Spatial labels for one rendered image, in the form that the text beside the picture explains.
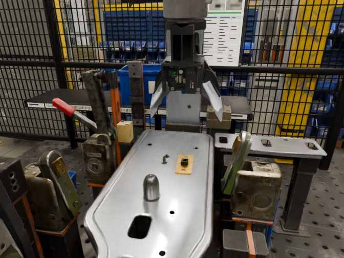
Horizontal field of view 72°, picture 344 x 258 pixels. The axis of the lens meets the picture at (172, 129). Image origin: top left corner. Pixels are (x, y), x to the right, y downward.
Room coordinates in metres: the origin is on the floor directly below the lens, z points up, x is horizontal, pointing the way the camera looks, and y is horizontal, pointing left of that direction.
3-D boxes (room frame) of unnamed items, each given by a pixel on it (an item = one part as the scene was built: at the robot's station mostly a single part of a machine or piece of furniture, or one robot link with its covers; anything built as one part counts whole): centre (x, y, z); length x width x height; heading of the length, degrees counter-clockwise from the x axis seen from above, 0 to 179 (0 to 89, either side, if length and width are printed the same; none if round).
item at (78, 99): (0.96, 0.14, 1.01); 0.90 x 0.22 x 0.03; 80
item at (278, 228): (0.59, -0.38, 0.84); 0.11 x 0.06 x 0.29; 80
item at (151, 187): (0.38, 0.04, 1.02); 0.03 x 0.03 x 0.07
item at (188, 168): (0.49, -0.03, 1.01); 0.08 x 0.04 x 0.01; 171
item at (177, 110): (0.76, -0.04, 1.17); 0.12 x 0.01 x 0.34; 80
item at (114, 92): (0.63, 0.15, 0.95); 0.03 x 0.01 x 0.50; 170
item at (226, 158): (0.54, -0.18, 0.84); 0.11 x 0.10 x 0.28; 80
